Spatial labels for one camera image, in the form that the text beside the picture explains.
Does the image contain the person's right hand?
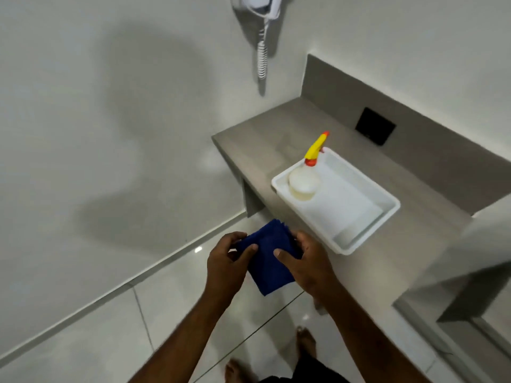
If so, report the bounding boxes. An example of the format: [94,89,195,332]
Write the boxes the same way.
[273,230,338,306]

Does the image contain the person's left hand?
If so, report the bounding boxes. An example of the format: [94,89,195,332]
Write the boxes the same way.
[203,231,259,307]

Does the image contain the blue cleaning cloth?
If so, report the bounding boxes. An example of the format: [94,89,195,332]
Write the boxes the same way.
[235,219,304,297]

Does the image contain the person's left forearm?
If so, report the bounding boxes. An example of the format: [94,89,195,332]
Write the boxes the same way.
[129,293,229,383]

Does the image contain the person's right forearm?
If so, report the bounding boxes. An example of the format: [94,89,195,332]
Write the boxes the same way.
[319,283,432,383]

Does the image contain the white plastic tray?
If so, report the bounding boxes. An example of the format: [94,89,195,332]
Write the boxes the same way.
[271,147,401,256]

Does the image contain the white spray bottle yellow nozzle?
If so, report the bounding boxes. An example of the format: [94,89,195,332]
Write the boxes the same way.
[288,131,330,202]

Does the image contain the person's right foot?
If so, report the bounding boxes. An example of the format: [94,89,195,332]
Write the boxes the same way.
[296,326,318,359]

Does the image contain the person's foot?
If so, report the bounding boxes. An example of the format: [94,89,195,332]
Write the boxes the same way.
[224,358,250,383]
[296,326,318,359]

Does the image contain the grey counter shelf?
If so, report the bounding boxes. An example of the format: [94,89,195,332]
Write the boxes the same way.
[212,54,511,383]

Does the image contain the person's black shorts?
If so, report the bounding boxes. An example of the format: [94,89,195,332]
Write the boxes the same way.
[259,351,351,383]

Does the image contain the person's left foot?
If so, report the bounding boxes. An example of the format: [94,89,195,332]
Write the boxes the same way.
[224,358,250,383]

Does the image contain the black wall socket plate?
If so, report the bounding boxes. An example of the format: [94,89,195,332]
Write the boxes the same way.
[355,107,397,146]

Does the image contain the white coiled cord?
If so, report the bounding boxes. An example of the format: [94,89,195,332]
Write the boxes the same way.
[257,18,269,80]

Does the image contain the white wall hair dryer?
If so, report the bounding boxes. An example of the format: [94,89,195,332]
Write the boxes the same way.
[230,0,283,19]

